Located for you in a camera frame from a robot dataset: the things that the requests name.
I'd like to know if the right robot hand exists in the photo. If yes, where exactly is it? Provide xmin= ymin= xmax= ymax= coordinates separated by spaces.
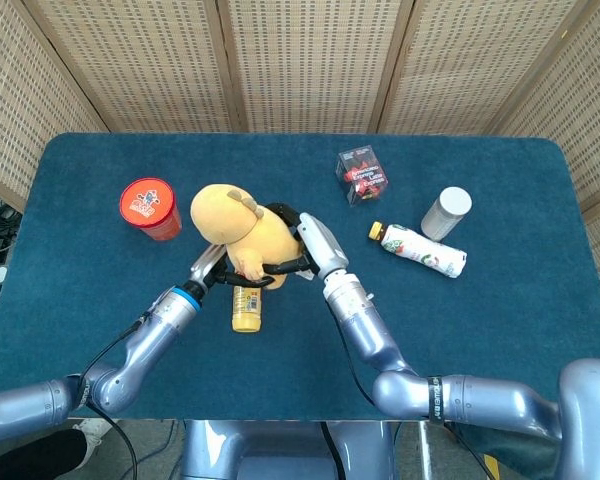
xmin=262 ymin=202 xmax=350 ymax=282

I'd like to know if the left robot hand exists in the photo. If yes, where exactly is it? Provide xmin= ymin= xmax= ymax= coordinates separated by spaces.
xmin=184 ymin=243 xmax=275 ymax=299

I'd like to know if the yellow plush dinosaur toy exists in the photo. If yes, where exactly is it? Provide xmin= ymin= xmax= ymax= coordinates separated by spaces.
xmin=189 ymin=183 xmax=304 ymax=291

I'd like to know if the yellow plastic bottle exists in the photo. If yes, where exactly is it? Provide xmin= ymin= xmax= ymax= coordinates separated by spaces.
xmin=231 ymin=284 xmax=265 ymax=335

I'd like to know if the dark snack box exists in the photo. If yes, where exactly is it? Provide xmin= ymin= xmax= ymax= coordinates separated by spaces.
xmin=335 ymin=144 xmax=390 ymax=207

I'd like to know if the orange tub with red lid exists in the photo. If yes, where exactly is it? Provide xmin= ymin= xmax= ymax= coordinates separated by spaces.
xmin=119 ymin=178 xmax=183 ymax=242

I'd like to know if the white drink bottle yellow cap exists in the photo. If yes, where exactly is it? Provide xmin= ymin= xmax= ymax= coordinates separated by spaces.
xmin=369 ymin=221 xmax=469 ymax=279

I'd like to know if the grey white-lidded can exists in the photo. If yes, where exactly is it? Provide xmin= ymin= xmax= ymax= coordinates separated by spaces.
xmin=420 ymin=186 xmax=473 ymax=242

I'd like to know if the blue table cloth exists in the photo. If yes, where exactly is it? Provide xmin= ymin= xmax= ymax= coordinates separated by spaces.
xmin=0 ymin=132 xmax=600 ymax=422

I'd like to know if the woven rattan folding screen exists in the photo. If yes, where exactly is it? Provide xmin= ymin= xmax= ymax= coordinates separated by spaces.
xmin=0 ymin=0 xmax=600 ymax=281

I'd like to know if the grey-blue robot torso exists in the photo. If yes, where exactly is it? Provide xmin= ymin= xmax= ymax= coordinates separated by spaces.
xmin=179 ymin=419 xmax=396 ymax=480

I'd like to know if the white metal table leg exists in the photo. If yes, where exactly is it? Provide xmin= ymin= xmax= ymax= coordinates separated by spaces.
xmin=418 ymin=422 xmax=430 ymax=480

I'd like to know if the black trouser leg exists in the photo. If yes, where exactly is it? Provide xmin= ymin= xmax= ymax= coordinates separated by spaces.
xmin=0 ymin=428 xmax=89 ymax=480

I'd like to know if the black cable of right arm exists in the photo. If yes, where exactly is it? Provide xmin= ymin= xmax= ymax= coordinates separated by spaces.
xmin=337 ymin=317 xmax=379 ymax=407

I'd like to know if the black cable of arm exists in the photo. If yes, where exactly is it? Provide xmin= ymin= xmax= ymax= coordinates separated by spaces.
xmin=337 ymin=317 xmax=379 ymax=407
xmin=77 ymin=314 xmax=149 ymax=480

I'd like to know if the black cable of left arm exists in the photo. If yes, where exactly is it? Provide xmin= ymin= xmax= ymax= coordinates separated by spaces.
xmin=77 ymin=314 xmax=149 ymax=480

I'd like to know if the bundle of floor cables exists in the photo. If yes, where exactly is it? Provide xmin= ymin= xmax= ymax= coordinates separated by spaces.
xmin=0 ymin=198 xmax=24 ymax=262

